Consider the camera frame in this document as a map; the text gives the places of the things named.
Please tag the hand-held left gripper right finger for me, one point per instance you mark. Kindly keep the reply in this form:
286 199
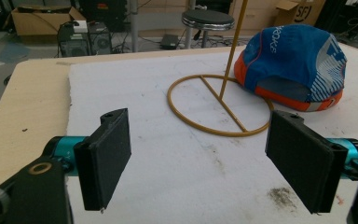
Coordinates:
301 161

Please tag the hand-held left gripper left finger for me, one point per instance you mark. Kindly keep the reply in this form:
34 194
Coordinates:
105 161

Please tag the blue and orange cap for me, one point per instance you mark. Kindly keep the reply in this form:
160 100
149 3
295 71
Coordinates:
292 59

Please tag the white foam mat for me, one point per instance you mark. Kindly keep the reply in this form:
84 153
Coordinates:
180 161

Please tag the black computer tower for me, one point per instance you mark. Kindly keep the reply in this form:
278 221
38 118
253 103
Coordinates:
73 43
100 39

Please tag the black power adapter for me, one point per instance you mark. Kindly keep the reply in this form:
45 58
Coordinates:
169 41

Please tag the small white box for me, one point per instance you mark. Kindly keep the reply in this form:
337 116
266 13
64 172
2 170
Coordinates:
80 26

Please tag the grey metal pole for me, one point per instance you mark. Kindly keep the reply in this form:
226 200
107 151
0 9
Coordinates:
134 25

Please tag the printed brown cardboard box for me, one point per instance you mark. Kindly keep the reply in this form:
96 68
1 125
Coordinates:
301 12

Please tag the black equipment case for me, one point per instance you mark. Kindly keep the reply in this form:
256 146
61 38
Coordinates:
104 12

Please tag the open brown cardboard box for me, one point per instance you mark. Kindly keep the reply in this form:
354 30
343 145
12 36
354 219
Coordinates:
40 23

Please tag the round black stool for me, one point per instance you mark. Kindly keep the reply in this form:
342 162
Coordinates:
207 19

